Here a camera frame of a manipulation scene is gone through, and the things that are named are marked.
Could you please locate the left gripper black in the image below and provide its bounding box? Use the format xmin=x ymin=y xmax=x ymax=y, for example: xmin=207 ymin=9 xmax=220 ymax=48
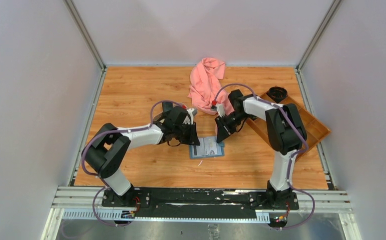
xmin=173 ymin=121 xmax=200 ymax=146

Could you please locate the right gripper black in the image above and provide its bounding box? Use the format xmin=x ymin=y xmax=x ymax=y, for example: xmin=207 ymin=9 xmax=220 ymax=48
xmin=215 ymin=110 xmax=251 ymax=143

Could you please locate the blue leather card holder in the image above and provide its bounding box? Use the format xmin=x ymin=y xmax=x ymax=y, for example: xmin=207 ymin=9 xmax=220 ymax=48
xmin=189 ymin=136 xmax=225 ymax=159

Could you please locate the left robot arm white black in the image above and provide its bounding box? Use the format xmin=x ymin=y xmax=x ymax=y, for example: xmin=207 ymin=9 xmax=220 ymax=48
xmin=81 ymin=106 xmax=200 ymax=207

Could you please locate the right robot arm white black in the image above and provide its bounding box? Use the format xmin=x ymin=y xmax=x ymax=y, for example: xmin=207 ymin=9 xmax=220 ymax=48
xmin=212 ymin=89 xmax=309 ymax=210

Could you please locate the pink cloth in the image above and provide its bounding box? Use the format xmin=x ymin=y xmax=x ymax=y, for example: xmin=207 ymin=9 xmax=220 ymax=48
xmin=188 ymin=57 xmax=234 ymax=115

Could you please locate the black tape roll upper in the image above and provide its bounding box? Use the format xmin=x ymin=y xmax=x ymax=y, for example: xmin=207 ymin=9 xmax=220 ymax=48
xmin=266 ymin=86 xmax=288 ymax=103

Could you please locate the wooden compartment tray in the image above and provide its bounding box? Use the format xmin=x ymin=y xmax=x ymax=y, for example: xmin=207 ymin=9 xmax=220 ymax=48
xmin=245 ymin=91 xmax=332 ymax=160

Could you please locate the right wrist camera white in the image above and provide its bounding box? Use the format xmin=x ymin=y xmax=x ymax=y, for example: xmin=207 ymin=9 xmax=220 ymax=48
xmin=211 ymin=103 xmax=226 ymax=117

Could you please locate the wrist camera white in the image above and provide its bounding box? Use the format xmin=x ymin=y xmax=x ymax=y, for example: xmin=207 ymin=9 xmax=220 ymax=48
xmin=184 ymin=108 xmax=197 ymax=125
xmin=211 ymin=103 xmax=226 ymax=117

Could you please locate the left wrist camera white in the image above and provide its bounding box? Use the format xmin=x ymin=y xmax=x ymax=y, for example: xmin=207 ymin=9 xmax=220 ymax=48
xmin=184 ymin=108 xmax=197 ymax=125

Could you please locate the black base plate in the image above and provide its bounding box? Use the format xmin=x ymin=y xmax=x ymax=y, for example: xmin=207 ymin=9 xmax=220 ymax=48
xmin=101 ymin=187 xmax=299 ymax=220

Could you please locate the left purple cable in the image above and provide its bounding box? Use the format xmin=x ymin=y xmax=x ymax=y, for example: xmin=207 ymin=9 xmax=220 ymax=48
xmin=80 ymin=99 xmax=187 ymax=228

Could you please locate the purple cable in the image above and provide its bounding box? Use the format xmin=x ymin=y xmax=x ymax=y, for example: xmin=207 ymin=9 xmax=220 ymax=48
xmin=80 ymin=99 xmax=187 ymax=228
xmin=212 ymin=83 xmax=316 ymax=231

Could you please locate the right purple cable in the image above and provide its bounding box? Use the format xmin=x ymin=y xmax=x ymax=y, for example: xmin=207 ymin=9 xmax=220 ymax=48
xmin=212 ymin=83 xmax=316 ymax=231

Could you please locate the aluminium rail frame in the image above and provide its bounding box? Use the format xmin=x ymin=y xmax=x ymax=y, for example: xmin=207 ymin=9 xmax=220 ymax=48
xmin=40 ymin=186 xmax=362 ymax=240

